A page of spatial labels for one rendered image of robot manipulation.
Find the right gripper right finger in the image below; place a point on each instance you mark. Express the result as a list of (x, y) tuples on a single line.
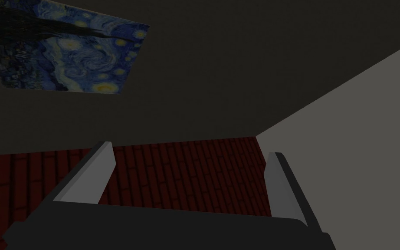
[(283, 194)]

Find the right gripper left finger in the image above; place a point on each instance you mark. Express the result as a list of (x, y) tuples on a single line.
[(89, 180)]

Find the blue starry night painting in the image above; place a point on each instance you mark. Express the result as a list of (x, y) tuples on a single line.
[(68, 48)]

